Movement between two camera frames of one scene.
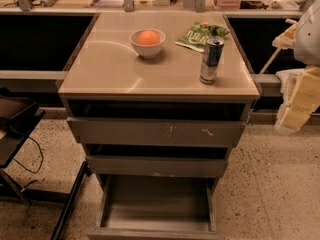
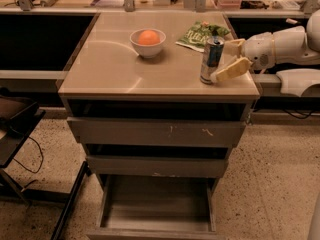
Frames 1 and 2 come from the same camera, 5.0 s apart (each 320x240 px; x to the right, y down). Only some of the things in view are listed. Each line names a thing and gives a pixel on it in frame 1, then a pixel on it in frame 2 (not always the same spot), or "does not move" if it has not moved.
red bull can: (212, 56) does not move
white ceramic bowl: (147, 50) does not move
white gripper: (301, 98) → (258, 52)
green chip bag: (197, 36) does not move
